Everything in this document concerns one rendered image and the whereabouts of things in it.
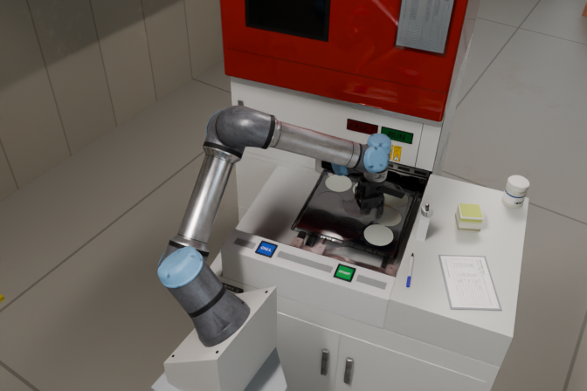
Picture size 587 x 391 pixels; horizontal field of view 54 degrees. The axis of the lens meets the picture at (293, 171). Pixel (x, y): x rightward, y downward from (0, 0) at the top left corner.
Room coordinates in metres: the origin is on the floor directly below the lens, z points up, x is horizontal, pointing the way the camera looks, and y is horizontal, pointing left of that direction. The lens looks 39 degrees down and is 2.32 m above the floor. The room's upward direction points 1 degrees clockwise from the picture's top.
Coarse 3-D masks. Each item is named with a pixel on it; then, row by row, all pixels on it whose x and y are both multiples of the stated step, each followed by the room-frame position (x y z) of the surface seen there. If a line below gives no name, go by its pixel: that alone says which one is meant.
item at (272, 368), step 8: (272, 352) 0.99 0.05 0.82; (272, 360) 0.96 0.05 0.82; (264, 368) 0.94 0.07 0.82; (272, 368) 0.94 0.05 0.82; (280, 368) 0.94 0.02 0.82; (256, 376) 0.91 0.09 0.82; (264, 376) 0.91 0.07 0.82; (272, 376) 0.91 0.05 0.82; (280, 376) 0.91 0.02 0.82; (160, 384) 0.88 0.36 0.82; (168, 384) 0.88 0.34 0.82; (248, 384) 0.89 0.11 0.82; (256, 384) 0.89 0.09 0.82; (264, 384) 0.89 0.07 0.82; (272, 384) 0.89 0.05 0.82; (280, 384) 0.89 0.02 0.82
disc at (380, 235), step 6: (366, 228) 1.44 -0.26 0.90; (372, 228) 1.44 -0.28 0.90; (378, 228) 1.44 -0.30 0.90; (384, 228) 1.44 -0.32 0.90; (366, 234) 1.41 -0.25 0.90; (372, 234) 1.41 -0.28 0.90; (378, 234) 1.41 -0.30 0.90; (384, 234) 1.41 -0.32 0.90; (390, 234) 1.41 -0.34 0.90; (372, 240) 1.38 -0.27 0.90; (378, 240) 1.38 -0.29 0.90; (384, 240) 1.38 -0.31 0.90; (390, 240) 1.38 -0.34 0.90
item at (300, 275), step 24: (240, 240) 1.31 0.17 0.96; (264, 240) 1.31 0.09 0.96; (240, 264) 1.25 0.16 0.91; (264, 264) 1.22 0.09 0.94; (288, 264) 1.21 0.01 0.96; (312, 264) 1.21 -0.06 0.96; (336, 264) 1.21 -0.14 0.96; (288, 288) 1.19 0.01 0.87; (312, 288) 1.16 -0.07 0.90; (336, 288) 1.14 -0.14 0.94; (360, 288) 1.12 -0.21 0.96; (384, 288) 1.13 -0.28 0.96; (336, 312) 1.13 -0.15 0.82; (360, 312) 1.11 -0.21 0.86; (384, 312) 1.08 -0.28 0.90
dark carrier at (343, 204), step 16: (352, 176) 1.72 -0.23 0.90; (320, 192) 1.62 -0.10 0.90; (336, 192) 1.62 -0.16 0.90; (352, 192) 1.62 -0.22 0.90; (320, 208) 1.53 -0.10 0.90; (336, 208) 1.54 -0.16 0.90; (352, 208) 1.54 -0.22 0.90; (400, 208) 1.54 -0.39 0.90; (304, 224) 1.45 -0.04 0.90; (320, 224) 1.45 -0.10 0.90; (336, 224) 1.45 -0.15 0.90; (352, 224) 1.45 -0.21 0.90; (368, 224) 1.46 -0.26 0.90; (400, 224) 1.46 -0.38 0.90; (352, 240) 1.38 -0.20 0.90
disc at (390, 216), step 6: (384, 210) 1.53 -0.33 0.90; (390, 210) 1.53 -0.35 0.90; (396, 210) 1.53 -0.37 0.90; (384, 216) 1.50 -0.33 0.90; (390, 216) 1.50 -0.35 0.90; (396, 216) 1.50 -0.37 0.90; (378, 222) 1.47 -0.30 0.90; (384, 222) 1.47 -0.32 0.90; (390, 222) 1.47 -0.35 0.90; (396, 222) 1.47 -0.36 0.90
